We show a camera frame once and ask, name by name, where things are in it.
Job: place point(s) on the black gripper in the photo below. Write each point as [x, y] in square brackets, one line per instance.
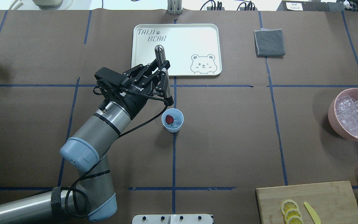
[134, 100]

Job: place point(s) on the red strawberry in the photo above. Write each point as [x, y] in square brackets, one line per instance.
[169, 119]

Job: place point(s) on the steel muddler black tip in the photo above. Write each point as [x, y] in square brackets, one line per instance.
[160, 57]

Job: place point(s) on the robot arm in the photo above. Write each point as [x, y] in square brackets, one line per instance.
[92, 195]

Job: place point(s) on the light blue plastic cup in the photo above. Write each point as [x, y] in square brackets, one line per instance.
[177, 115]

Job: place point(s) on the ice cubes pile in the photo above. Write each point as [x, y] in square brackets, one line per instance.
[347, 113]

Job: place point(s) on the white bear tray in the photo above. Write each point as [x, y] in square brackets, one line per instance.
[191, 49]

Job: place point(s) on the grey folded cloth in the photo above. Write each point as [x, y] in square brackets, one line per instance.
[269, 42]

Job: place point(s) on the lemon slice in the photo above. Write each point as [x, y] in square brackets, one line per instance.
[292, 212]
[287, 205]
[294, 220]

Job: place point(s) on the pink bowl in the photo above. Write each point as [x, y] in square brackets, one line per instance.
[332, 115]

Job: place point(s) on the yellow plastic knife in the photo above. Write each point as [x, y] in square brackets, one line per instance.
[313, 214]

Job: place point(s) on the wooden cutting board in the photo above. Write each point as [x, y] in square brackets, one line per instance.
[334, 202]

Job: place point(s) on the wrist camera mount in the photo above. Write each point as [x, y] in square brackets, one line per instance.
[111, 84]

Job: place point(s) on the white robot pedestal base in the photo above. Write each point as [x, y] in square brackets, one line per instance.
[173, 219]

